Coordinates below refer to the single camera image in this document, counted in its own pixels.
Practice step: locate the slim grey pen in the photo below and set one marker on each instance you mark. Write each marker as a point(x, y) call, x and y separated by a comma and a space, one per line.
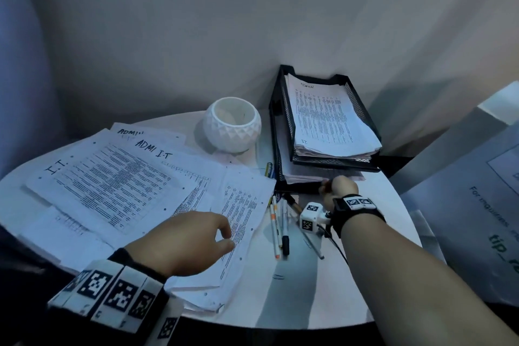
point(316, 250)

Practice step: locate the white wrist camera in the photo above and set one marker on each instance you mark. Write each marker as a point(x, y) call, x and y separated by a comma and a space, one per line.
point(310, 216)
point(168, 327)

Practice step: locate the large printed notice poster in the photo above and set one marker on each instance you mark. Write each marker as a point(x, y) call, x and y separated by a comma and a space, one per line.
point(466, 216)

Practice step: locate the person's black trousers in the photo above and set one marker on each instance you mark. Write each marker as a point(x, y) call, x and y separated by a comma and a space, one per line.
point(24, 297)

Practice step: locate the black mesh paper tray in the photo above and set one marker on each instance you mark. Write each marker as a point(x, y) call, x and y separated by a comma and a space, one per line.
point(279, 135)

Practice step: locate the white pen orange tip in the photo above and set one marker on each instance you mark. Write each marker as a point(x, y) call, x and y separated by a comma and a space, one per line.
point(275, 236)

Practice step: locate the white pen black cap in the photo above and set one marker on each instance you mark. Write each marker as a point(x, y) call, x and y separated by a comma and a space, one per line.
point(286, 246)

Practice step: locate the right black marker wristband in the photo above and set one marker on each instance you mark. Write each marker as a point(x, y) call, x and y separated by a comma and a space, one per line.
point(357, 212)

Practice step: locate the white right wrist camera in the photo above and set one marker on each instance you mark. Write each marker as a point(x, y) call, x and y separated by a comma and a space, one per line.
point(310, 216)

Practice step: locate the thin bundle printed sheets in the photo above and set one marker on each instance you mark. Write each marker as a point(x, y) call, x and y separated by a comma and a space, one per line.
point(308, 177)

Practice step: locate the person's left hand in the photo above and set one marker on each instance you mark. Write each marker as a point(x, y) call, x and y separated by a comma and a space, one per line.
point(182, 244)

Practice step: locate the person's right hand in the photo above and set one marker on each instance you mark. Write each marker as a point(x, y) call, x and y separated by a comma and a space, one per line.
point(342, 187)

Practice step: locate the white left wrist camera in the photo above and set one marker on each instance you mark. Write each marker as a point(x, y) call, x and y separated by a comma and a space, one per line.
point(168, 327)

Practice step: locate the pile of printed papers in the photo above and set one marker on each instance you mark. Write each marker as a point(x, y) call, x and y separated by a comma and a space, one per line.
point(113, 183)

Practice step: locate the white faceted cup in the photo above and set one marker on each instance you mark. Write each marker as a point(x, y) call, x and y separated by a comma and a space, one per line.
point(231, 131)

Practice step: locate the neat stack of papers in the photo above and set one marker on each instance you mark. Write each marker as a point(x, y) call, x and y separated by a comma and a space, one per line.
point(324, 122)

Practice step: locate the person's right forearm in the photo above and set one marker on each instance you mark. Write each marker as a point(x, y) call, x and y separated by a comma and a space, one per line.
point(405, 289)

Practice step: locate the white box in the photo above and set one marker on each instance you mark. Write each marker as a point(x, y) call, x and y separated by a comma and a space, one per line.
point(446, 147)

